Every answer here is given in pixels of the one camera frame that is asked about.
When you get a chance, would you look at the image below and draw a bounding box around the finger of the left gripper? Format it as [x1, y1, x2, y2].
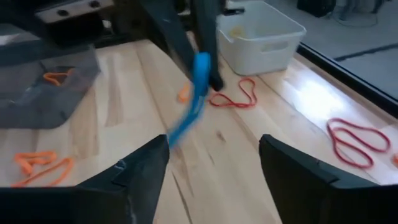
[141, 0, 200, 81]
[190, 0, 226, 92]

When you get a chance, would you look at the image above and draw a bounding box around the grey translucent plastic basket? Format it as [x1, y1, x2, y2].
[0, 43, 102, 130]

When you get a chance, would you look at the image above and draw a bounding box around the blue rubber band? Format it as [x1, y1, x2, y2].
[167, 52, 212, 149]

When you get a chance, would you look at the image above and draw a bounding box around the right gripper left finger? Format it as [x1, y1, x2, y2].
[76, 134, 170, 224]

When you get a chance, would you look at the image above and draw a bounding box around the white plastic basket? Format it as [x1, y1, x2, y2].
[216, 0, 307, 77]

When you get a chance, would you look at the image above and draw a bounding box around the yellow rubber band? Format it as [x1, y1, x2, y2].
[228, 25, 246, 38]

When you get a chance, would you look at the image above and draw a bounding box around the orange rubber band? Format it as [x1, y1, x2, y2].
[42, 68, 75, 87]
[177, 82, 192, 105]
[11, 157, 75, 189]
[14, 151, 58, 175]

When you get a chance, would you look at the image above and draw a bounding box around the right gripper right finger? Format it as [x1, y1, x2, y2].
[258, 133, 377, 224]

